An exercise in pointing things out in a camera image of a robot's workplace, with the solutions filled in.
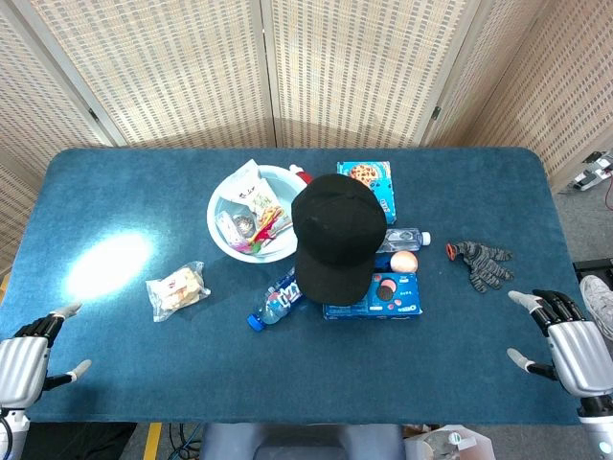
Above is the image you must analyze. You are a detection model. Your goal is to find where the black equipment base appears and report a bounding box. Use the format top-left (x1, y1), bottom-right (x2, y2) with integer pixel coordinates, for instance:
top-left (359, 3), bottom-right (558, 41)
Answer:
top-left (573, 257), bottom-right (613, 278)

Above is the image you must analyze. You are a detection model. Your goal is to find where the colourful feather shuttlecock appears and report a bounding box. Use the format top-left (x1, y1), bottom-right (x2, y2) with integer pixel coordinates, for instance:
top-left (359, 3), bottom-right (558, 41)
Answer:
top-left (234, 215), bottom-right (284, 256)

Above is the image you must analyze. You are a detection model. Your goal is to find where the purple white snack packet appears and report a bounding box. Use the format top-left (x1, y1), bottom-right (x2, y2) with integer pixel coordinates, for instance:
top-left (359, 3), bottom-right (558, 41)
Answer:
top-left (215, 210), bottom-right (242, 250)

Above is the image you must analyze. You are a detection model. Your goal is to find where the woven folding screen panel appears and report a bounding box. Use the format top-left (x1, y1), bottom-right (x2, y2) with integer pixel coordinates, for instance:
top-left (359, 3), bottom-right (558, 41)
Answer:
top-left (9, 0), bottom-right (284, 150)
top-left (420, 0), bottom-right (550, 148)
top-left (457, 0), bottom-right (613, 193)
top-left (0, 0), bottom-right (121, 282)
top-left (261, 0), bottom-right (485, 150)

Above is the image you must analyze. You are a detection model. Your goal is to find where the blue Pepsi bottle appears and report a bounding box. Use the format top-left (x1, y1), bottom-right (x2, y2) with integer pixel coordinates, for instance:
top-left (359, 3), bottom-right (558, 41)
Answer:
top-left (246, 265), bottom-right (307, 334)

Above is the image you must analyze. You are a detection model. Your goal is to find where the white sneaker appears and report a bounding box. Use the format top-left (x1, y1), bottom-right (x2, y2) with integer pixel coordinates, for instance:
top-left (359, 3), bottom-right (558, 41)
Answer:
top-left (579, 274), bottom-right (613, 342)

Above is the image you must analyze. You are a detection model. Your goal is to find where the black baseball cap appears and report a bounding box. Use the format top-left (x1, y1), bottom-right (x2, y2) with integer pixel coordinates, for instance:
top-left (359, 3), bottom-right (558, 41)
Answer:
top-left (290, 172), bottom-right (389, 307)

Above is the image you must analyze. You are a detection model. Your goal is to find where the clear water bottle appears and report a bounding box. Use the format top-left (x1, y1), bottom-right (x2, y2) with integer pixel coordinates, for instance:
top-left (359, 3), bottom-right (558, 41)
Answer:
top-left (375, 227), bottom-right (433, 255)

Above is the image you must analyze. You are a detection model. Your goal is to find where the nut snack packet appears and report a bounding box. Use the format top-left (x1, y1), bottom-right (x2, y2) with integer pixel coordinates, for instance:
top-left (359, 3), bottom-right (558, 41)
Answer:
top-left (246, 183), bottom-right (291, 232)

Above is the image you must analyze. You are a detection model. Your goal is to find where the white device with cables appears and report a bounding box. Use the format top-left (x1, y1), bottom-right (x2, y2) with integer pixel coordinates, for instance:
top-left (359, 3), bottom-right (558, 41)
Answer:
top-left (557, 149), bottom-right (613, 212)

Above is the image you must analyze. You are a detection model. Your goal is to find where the peach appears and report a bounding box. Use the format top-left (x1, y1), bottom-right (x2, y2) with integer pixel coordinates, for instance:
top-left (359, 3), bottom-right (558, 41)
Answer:
top-left (390, 249), bottom-right (420, 275)

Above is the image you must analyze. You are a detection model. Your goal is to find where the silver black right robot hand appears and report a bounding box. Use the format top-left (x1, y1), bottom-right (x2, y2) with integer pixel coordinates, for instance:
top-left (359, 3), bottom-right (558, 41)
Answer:
top-left (507, 288), bottom-right (613, 399)

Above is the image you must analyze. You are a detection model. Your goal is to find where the light blue plastic bowl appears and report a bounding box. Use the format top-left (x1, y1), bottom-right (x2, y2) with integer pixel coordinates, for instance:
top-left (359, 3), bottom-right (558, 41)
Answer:
top-left (206, 165), bottom-right (312, 264)

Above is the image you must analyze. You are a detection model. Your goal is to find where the bread in clear bag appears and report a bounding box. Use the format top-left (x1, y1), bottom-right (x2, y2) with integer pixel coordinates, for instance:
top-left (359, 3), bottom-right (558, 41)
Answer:
top-left (145, 260), bottom-right (213, 324)

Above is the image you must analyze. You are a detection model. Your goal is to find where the black bag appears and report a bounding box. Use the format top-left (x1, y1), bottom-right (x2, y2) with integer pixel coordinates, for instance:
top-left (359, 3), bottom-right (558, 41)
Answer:
top-left (21, 421), bottom-right (139, 460)

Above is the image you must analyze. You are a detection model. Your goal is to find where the blue floor cable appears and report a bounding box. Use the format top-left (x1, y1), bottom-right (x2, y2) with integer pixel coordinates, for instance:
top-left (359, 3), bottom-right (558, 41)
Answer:
top-left (167, 422), bottom-right (205, 460)

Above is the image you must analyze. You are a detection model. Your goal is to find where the blue tablecloth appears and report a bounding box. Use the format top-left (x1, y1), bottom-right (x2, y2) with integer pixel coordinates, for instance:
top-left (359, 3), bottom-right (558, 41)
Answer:
top-left (0, 147), bottom-right (598, 427)

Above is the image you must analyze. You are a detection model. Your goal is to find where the blue Oreo box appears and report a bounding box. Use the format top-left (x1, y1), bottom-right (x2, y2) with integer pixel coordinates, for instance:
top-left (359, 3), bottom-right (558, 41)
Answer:
top-left (321, 271), bottom-right (424, 322)

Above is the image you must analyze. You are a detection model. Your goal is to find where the blue cookie box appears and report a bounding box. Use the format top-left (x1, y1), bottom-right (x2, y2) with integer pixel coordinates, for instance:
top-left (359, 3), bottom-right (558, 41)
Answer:
top-left (336, 160), bottom-right (398, 226)

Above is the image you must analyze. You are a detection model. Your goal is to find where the grey knitted work glove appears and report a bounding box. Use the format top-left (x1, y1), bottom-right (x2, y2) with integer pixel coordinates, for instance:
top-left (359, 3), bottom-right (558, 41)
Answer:
top-left (445, 241), bottom-right (515, 294)

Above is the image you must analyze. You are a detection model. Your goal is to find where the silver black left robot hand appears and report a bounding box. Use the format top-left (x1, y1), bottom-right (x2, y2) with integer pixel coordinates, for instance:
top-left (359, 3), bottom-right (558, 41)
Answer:
top-left (0, 302), bottom-right (93, 408)

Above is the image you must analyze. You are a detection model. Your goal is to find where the grey blue robot torso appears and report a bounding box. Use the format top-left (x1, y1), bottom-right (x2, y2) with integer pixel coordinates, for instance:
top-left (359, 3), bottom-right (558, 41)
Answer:
top-left (199, 423), bottom-right (406, 460)

